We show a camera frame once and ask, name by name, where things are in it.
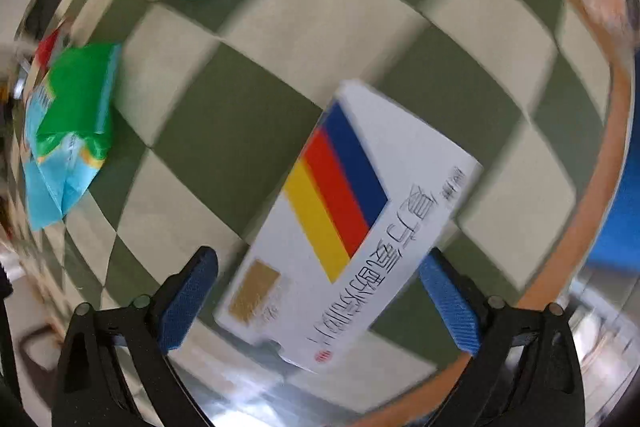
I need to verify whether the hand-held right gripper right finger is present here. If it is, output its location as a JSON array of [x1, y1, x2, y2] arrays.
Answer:
[[419, 248, 586, 427]]

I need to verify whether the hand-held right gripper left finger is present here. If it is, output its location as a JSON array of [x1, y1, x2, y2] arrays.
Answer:
[[51, 246, 219, 427]]

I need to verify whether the white box with coloured stripes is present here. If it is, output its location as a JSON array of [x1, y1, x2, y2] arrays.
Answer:
[[214, 79, 484, 375]]

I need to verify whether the green and blue snack packet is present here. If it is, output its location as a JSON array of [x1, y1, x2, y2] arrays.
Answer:
[[22, 42, 124, 230]]

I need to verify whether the green white checkered mat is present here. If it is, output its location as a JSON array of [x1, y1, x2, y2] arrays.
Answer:
[[15, 0, 638, 427]]

